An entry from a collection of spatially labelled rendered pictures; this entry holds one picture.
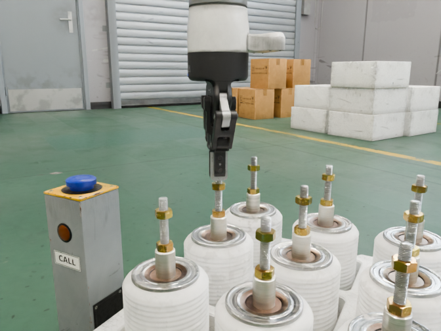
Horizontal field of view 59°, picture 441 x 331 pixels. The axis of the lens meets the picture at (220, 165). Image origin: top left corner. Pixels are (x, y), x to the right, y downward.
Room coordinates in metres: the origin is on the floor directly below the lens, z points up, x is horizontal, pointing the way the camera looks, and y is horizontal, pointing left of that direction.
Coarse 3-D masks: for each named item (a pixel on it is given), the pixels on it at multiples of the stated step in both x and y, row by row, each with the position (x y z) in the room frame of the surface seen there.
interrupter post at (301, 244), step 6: (294, 234) 0.44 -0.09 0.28; (294, 240) 0.44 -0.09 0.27; (300, 240) 0.43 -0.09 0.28; (306, 240) 0.43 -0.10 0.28; (294, 246) 0.44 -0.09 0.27; (300, 246) 0.43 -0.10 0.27; (306, 246) 0.43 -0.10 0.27; (294, 252) 0.44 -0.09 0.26; (300, 252) 0.43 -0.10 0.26; (306, 252) 0.43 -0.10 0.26; (300, 258) 0.43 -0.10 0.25; (306, 258) 0.43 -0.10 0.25
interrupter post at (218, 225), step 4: (212, 216) 0.50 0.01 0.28; (212, 220) 0.50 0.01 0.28; (216, 220) 0.49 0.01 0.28; (220, 220) 0.49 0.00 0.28; (224, 220) 0.50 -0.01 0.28; (212, 224) 0.50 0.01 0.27; (216, 224) 0.49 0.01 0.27; (220, 224) 0.49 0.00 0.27; (224, 224) 0.50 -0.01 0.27; (212, 228) 0.50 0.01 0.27; (216, 228) 0.49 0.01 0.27; (220, 228) 0.49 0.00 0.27; (224, 228) 0.50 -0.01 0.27; (212, 232) 0.50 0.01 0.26; (216, 232) 0.49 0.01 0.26; (220, 232) 0.49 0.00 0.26; (224, 232) 0.50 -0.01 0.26; (212, 236) 0.50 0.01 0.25; (216, 236) 0.49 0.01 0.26; (220, 236) 0.49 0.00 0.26; (224, 236) 0.50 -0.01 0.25
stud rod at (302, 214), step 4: (300, 188) 0.44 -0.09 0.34; (304, 188) 0.44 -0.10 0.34; (300, 192) 0.44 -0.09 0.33; (304, 192) 0.44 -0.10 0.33; (300, 196) 0.44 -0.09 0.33; (304, 196) 0.44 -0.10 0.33; (300, 208) 0.44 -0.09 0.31; (304, 208) 0.44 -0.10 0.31; (300, 212) 0.44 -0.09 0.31; (304, 212) 0.44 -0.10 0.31; (300, 216) 0.44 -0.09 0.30; (304, 216) 0.44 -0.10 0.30; (300, 220) 0.44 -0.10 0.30; (304, 220) 0.44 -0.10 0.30; (300, 224) 0.44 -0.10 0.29; (304, 224) 0.44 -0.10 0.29
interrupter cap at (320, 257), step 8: (272, 248) 0.46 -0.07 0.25; (280, 248) 0.46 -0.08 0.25; (288, 248) 0.46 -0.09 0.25; (312, 248) 0.46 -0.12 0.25; (320, 248) 0.46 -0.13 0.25; (272, 256) 0.43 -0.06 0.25; (280, 256) 0.44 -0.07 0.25; (288, 256) 0.44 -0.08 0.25; (312, 256) 0.44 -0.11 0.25; (320, 256) 0.44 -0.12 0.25; (328, 256) 0.44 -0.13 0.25; (280, 264) 0.42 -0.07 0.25; (288, 264) 0.41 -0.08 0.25; (296, 264) 0.42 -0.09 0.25; (304, 264) 0.42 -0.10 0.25; (312, 264) 0.42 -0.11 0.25; (320, 264) 0.42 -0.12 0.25; (328, 264) 0.42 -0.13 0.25
